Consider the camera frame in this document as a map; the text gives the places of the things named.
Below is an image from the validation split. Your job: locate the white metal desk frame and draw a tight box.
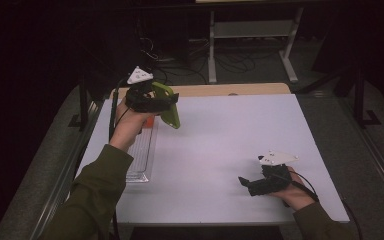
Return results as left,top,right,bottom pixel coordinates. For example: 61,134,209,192
208,7,304,84

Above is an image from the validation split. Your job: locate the right hand-held gripper cable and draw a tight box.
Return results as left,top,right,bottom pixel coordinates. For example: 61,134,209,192
288,170,364,239

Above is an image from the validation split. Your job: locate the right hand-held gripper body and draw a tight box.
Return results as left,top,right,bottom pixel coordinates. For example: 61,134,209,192
248,149,300,197

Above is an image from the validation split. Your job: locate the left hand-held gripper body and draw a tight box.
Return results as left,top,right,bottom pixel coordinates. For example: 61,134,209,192
125,65,168,114

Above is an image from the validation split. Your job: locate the person's right hand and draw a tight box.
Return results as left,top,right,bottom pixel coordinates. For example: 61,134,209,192
269,166,316,212

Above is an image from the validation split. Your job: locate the hand-held gripper cable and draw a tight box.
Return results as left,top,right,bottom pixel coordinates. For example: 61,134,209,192
288,170,364,239
108,78,128,240

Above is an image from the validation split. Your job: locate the grey metal floor rail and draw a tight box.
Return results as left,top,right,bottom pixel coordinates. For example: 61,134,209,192
29,99,104,240
338,96,384,204

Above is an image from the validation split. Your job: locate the left hand-held gripper cable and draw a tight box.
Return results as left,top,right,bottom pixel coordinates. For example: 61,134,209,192
108,78,128,240

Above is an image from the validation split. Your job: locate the green cartoon phone case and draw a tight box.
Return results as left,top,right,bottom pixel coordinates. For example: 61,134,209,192
151,82,181,130

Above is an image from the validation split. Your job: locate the person's left hand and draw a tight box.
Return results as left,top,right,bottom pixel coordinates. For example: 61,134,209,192
109,98,161,153

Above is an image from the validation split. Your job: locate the clear plastic tray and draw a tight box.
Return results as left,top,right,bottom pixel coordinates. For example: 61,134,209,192
124,118,159,184

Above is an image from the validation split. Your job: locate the black metal stand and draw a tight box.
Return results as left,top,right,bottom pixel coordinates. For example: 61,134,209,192
68,76,96,129
353,66,383,128

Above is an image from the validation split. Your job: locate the tangle of floor cables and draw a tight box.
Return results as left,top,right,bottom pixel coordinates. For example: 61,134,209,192
136,16,258,86

